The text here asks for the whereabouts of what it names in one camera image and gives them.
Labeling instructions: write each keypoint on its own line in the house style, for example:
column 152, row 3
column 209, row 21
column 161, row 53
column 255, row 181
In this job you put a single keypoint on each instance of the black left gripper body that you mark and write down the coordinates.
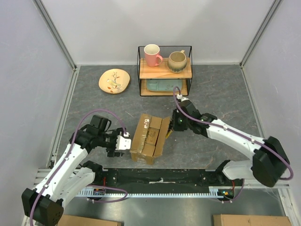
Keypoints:
column 111, row 153

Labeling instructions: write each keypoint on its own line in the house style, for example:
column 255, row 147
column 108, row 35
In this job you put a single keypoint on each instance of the brown cardboard express box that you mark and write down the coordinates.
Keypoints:
column 141, row 151

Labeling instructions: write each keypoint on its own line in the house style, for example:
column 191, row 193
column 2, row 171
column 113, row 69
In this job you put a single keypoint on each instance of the yellow utility knife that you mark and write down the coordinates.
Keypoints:
column 168, row 134

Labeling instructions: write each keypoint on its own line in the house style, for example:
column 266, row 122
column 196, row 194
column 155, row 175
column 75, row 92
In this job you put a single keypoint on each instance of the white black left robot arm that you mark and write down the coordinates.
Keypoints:
column 45, row 203

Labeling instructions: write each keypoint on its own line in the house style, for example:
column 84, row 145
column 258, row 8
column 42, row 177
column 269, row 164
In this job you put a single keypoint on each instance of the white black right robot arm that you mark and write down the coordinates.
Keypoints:
column 266, row 159

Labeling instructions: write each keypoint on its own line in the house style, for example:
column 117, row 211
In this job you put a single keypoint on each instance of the cardboard box bottom left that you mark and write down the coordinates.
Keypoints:
column 68, row 220

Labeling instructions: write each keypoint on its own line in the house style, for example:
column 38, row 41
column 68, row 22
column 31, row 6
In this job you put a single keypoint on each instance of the cardboard box bottom right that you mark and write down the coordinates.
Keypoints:
column 250, row 220

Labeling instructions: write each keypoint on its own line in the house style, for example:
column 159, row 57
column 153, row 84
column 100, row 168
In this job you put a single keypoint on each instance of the kraft scouring pads package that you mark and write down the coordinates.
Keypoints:
column 152, row 136

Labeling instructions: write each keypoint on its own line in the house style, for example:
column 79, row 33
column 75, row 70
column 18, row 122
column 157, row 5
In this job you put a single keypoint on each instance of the beige plate with bird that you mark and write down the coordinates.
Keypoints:
column 114, row 81

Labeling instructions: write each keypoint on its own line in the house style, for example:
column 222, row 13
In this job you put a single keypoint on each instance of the teal rectangular ceramic tray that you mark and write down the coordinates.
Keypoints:
column 163, row 85

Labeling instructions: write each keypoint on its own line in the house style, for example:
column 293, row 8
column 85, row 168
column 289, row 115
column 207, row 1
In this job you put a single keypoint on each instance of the pink ceramic mug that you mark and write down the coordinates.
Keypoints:
column 152, row 55

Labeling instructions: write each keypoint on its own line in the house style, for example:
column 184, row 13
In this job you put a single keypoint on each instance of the beige stoneware mug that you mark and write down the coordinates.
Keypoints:
column 177, row 61

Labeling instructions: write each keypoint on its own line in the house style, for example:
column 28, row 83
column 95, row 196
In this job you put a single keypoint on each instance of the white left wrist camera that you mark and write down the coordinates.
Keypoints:
column 123, row 142

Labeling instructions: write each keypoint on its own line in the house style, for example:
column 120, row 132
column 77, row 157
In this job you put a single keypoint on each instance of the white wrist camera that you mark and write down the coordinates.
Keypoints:
column 123, row 142
column 181, row 98

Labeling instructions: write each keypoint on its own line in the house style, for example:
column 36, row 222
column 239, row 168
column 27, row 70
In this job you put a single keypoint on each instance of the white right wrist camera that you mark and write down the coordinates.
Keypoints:
column 181, row 98

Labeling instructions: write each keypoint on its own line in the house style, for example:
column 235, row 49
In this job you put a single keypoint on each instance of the black wire wooden shelf rack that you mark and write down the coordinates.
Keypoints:
column 162, row 72

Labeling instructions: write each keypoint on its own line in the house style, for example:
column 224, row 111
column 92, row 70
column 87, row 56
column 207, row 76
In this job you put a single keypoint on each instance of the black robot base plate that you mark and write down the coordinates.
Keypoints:
column 162, row 180

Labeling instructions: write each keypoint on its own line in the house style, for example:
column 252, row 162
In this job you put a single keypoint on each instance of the grey slotted cable duct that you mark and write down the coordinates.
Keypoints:
column 91, row 192

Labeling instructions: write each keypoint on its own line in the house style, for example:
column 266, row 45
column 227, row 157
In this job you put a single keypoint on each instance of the aluminium frame rail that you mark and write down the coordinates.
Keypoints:
column 51, row 26

